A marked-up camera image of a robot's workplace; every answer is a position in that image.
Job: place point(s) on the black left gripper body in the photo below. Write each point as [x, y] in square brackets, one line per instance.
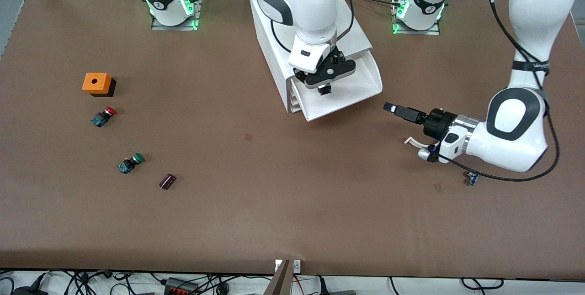
[438, 123]

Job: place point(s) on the white cabinet drawer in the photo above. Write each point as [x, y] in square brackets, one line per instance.
[296, 92]
[365, 80]
[295, 101]
[295, 108]

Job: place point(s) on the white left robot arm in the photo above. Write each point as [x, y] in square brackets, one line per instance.
[516, 121]

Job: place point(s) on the white drawer cabinet shell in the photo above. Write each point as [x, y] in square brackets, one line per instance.
[269, 44]

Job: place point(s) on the white curved plastic piece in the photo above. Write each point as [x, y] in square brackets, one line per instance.
[411, 140]

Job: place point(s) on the small blue electronic part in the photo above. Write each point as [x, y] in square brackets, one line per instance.
[473, 179]

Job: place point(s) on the dark brown cylindrical capacitor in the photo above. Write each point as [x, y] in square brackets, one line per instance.
[167, 181]

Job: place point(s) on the orange box with hole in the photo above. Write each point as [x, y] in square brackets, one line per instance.
[95, 82]

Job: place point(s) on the black power strip red switches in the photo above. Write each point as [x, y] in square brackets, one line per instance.
[180, 287]

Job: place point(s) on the black power adapter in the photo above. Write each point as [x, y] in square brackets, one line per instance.
[29, 291]

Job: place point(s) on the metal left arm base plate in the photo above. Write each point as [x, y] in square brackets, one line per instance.
[434, 31]

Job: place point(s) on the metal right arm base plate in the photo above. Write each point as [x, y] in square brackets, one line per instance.
[199, 7]

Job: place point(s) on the grey wedge-shaped post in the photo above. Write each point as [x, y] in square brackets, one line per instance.
[279, 283]

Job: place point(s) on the green push button switch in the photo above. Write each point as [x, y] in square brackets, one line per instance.
[128, 164]

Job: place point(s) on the red push button switch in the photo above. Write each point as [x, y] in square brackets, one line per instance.
[101, 118]

